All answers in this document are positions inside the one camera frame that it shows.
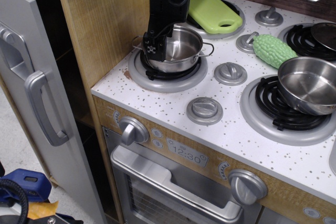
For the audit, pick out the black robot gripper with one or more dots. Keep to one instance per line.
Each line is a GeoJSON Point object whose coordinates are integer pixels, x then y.
{"type": "Point", "coordinates": [163, 15]}

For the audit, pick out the small steel pot with handles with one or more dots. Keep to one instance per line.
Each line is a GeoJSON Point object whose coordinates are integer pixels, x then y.
{"type": "Point", "coordinates": [183, 51]}

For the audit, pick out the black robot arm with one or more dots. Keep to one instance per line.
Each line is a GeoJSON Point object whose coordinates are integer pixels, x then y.
{"type": "Point", "coordinates": [164, 14]}

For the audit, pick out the steel frying pan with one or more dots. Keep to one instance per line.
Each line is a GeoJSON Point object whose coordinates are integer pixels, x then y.
{"type": "Point", "coordinates": [307, 85]}

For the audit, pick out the green plastic cutting board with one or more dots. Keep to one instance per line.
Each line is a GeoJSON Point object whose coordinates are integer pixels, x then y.
{"type": "Point", "coordinates": [214, 16]}

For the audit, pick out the grey stovetop knob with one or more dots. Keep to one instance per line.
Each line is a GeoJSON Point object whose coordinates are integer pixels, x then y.
{"type": "Point", "coordinates": [204, 111]}
{"type": "Point", "coordinates": [230, 74]}
{"type": "Point", "coordinates": [269, 18]}
{"type": "Point", "coordinates": [245, 43]}

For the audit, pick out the grey stovetop knob front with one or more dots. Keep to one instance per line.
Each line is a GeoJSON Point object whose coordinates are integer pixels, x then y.
{"type": "Point", "coordinates": [204, 111]}

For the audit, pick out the left grey oven knob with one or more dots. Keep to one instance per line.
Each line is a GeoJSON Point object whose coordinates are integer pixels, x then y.
{"type": "Point", "coordinates": [133, 131]}

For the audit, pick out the grey oven knob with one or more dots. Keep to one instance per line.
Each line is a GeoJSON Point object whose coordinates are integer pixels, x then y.
{"type": "Point", "coordinates": [133, 131]}
{"type": "Point", "coordinates": [247, 188]}

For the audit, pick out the green bumpy toy gourd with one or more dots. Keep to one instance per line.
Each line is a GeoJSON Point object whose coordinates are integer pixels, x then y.
{"type": "Point", "coordinates": [272, 50]}

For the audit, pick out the grey stovetop knob back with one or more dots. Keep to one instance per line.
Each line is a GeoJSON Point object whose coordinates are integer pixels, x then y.
{"type": "Point", "coordinates": [269, 18]}

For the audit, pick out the grey fridge door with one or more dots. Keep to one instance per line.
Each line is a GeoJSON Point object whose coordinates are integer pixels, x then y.
{"type": "Point", "coordinates": [31, 75]}

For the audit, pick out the back right black burner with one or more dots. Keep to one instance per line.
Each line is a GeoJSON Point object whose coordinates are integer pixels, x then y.
{"type": "Point", "coordinates": [299, 39]}

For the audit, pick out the front right black burner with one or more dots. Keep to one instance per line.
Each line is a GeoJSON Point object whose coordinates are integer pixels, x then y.
{"type": "Point", "coordinates": [284, 117]}

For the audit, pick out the right grey oven knob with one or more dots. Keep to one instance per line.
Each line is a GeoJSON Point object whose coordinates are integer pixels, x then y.
{"type": "Point", "coordinates": [247, 188]}

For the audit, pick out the dark steel pot lid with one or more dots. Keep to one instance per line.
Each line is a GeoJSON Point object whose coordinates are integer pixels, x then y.
{"type": "Point", "coordinates": [324, 33]}

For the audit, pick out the blue device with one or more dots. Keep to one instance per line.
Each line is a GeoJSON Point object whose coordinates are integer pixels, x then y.
{"type": "Point", "coordinates": [36, 186]}

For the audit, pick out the yellow cloth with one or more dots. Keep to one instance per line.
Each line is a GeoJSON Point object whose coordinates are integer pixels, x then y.
{"type": "Point", "coordinates": [37, 210]}

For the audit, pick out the grey oven door handle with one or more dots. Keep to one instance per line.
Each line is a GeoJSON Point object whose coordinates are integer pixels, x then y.
{"type": "Point", "coordinates": [159, 179]}

